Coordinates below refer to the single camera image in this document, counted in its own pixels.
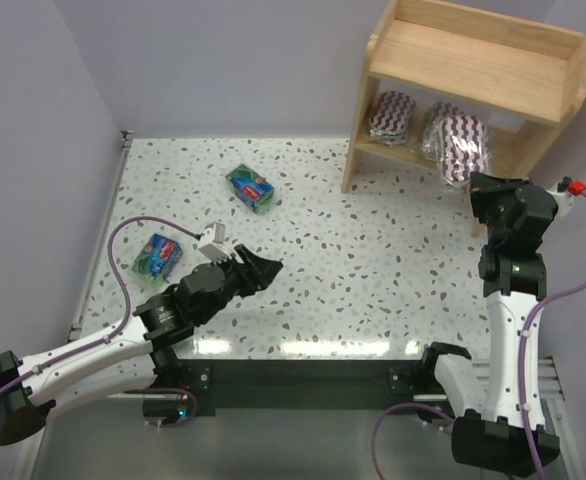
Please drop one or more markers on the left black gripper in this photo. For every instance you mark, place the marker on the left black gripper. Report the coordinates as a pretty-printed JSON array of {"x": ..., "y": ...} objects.
[{"x": 243, "y": 272}]

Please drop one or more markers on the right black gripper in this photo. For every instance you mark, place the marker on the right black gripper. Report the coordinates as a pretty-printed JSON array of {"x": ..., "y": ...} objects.
[{"x": 486, "y": 190}]

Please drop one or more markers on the purple zigzag sponge pack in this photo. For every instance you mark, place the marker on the purple zigzag sponge pack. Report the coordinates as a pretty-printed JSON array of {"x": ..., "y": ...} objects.
[
  {"x": 390, "y": 119},
  {"x": 461, "y": 149},
  {"x": 434, "y": 115}
]

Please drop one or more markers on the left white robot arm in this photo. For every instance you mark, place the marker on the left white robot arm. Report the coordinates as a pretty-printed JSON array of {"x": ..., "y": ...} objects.
[{"x": 31, "y": 387}]

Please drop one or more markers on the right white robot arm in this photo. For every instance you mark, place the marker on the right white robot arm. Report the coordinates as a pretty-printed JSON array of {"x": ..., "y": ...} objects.
[{"x": 501, "y": 426}]

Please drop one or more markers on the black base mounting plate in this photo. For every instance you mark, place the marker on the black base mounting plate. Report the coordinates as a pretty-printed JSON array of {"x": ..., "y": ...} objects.
[{"x": 305, "y": 384}]

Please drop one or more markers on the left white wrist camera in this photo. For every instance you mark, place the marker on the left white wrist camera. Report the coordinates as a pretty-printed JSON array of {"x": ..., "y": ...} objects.
[{"x": 211, "y": 243}]

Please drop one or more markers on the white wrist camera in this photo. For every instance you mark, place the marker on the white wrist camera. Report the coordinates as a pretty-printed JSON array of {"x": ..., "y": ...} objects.
[
  {"x": 564, "y": 193},
  {"x": 211, "y": 243}
]

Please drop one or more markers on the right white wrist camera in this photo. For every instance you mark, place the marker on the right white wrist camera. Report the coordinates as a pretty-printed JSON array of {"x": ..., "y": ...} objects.
[{"x": 564, "y": 193}]

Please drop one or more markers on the aluminium frame rail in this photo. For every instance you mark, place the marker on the aluminium frame rail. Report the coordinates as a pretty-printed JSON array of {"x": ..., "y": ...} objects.
[{"x": 76, "y": 327}]

